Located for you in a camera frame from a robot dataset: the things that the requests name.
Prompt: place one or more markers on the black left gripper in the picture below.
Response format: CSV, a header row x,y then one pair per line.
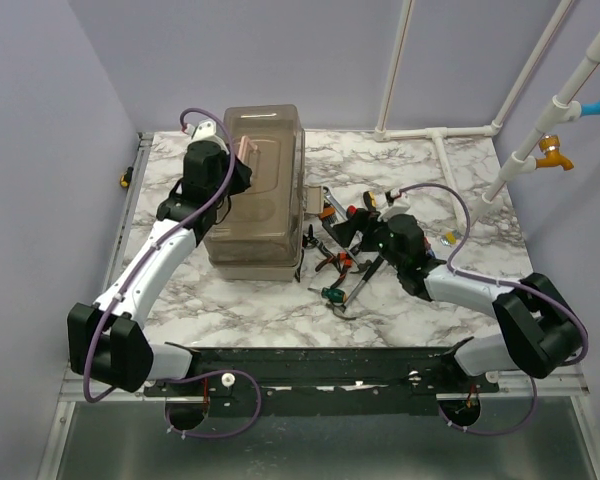
x,y
244,176

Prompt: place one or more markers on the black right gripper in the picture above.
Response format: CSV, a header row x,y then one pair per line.
x,y
345,232

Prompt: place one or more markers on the red black utility tool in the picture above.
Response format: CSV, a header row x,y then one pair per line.
x,y
352,212

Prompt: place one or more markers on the orange black pliers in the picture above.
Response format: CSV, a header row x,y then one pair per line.
x,y
332,260

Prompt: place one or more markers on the beige plastic tool box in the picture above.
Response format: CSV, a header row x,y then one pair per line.
x,y
261,235

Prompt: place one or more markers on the large black-handled claw hammer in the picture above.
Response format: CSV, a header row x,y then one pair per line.
x,y
341,310

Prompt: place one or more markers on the small claw hammer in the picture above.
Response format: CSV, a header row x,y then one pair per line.
x,y
358,266

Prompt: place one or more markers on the yellow black screwdriver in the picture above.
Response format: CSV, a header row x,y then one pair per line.
x,y
370,201

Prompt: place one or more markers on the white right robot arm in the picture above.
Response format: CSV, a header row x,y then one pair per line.
x,y
537,330

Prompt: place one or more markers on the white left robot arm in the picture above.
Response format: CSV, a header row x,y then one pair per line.
x,y
106,338

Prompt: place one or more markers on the hex key set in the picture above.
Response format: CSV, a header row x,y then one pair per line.
x,y
328,215

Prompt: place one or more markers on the black pruning shears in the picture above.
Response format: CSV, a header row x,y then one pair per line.
x,y
310,241

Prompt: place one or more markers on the silver ratchet wrench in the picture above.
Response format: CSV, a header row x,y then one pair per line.
x,y
340,211

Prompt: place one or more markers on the green stubby screwdriver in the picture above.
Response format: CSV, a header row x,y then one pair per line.
x,y
333,295

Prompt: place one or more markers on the small yellow metal piece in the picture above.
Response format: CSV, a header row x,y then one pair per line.
x,y
448,239

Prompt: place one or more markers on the yellow black knob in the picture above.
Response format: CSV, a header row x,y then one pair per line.
x,y
126,178

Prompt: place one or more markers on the orange brass tap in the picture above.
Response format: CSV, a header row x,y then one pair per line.
x,y
549,146

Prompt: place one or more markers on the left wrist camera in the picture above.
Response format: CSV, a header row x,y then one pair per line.
x,y
207,130

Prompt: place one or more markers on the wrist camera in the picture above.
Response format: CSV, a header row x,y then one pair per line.
x,y
393,202
207,130

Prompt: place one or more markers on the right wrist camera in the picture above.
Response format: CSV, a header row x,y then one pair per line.
x,y
393,202

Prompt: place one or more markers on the aluminium frame rail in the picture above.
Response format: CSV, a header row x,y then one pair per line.
x,y
137,168

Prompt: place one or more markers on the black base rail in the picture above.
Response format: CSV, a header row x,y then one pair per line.
x,y
237,382

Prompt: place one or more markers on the white pvc pipe frame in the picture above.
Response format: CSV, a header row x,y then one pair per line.
x,y
561,108

